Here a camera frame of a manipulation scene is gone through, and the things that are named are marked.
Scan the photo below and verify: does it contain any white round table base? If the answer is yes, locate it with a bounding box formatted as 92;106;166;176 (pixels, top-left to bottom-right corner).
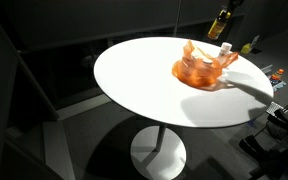
130;125;187;180

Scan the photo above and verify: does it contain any yellow and black bottle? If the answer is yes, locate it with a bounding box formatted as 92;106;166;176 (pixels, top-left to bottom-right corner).
207;9;232;41

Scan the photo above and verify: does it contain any black tripod stand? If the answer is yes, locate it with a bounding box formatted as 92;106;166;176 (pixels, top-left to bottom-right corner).
238;94;288;180

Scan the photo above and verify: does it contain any yellow container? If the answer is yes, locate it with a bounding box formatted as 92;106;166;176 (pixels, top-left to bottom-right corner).
240;43;253;55

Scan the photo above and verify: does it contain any orange plastic bag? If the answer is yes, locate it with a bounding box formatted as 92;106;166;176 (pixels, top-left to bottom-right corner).
171;39;240;89

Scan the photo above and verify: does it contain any white card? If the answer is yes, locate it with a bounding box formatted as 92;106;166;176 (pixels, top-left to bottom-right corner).
250;34;261;48

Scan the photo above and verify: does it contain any blue and white packet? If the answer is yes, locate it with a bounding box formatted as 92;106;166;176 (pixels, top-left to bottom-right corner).
272;79;287;93

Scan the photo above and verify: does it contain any white table pole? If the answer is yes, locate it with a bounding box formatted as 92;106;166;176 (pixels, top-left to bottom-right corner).
155;123;168;152

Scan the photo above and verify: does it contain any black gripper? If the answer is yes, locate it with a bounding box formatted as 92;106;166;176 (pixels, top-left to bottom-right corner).
221;0;247;16

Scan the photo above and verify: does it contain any orange-capped bottle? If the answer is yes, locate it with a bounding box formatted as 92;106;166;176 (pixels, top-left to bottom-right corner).
269;68;285;82

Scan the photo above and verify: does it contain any perforated metal plate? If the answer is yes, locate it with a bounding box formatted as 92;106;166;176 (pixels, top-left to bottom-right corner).
265;101;285;116

